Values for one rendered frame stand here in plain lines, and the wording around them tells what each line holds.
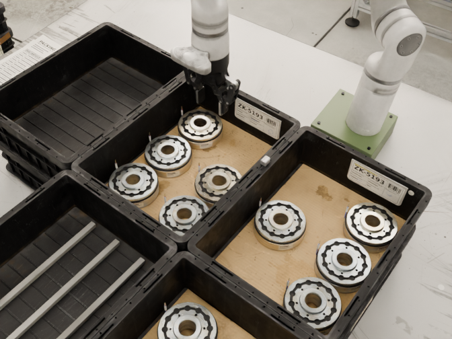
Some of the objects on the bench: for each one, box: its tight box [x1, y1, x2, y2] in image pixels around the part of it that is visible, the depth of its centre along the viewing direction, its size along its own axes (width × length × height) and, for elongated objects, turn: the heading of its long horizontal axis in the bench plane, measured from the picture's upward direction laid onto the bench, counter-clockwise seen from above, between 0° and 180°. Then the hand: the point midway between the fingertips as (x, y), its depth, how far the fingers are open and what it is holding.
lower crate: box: [0, 144, 50, 190], centre depth 137 cm, size 40×30×12 cm
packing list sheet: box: [0, 35, 63, 85], centre depth 161 cm, size 33×23×1 cm
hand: (211, 102), depth 119 cm, fingers open, 5 cm apart
